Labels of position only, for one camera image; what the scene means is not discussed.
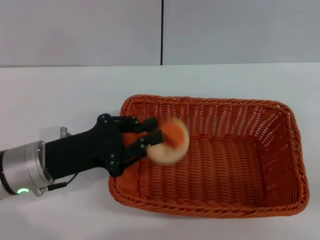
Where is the orange woven rectangular basket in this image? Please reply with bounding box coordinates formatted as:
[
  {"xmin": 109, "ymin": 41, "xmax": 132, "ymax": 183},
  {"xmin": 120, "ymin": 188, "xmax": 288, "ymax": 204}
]
[{"xmin": 107, "ymin": 94, "xmax": 311, "ymax": 219}]

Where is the black vertical wall strip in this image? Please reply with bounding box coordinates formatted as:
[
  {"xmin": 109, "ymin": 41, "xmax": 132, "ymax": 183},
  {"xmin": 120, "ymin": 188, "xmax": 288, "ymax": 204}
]
[{"xmin": 160, "ymin": 0, "xmax": 165, "ymax": 67}]

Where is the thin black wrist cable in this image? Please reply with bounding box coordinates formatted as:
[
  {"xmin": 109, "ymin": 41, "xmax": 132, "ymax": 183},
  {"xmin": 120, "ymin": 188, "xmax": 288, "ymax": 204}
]
[{"xmin": 38, "ymin": 171, "xmax": 77, "ymax": 196}]

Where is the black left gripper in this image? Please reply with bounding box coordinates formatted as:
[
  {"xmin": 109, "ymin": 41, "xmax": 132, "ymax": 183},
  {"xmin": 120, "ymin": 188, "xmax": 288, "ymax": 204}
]
[{"xmin": 45, "ymin": 113, "xmax": 166, "ymax": 178}]

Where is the round bread with orange centre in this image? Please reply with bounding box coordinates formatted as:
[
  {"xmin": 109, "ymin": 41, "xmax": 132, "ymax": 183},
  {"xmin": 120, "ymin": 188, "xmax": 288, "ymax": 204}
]
[{"xmin": 146, "ymin": 114, "xmax": 190, "ymax": 165}]

